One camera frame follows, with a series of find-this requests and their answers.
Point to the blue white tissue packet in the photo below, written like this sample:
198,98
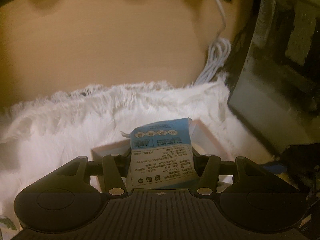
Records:
161,155

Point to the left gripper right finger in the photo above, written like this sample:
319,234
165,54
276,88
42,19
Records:
207,168

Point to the white textured cloth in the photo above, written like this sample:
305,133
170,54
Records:
39,136

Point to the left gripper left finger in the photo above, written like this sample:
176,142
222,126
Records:
114,169

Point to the pink cardboard gift box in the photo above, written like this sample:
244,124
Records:
201,139

